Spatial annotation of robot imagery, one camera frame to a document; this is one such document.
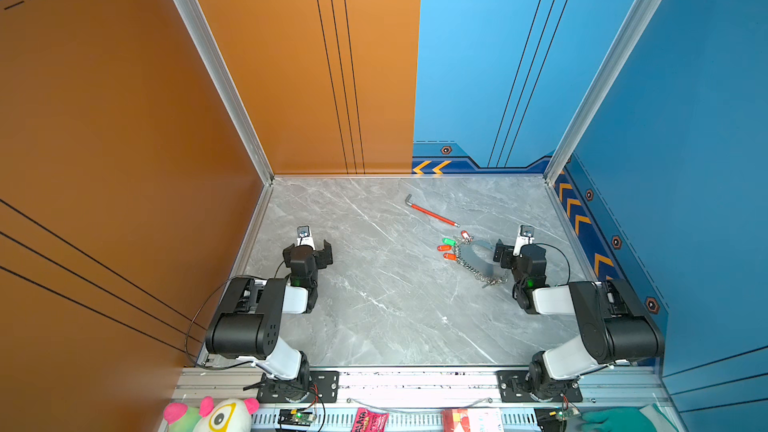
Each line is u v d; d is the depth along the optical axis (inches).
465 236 40.3
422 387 29.7
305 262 28.4
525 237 31.4
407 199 44.3
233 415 25.6
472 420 26.1
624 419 26.9
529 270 28.2
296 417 27.8
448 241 39.9
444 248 39.1
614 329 17.5
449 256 38.0
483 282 36.0
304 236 31.7
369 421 26.9
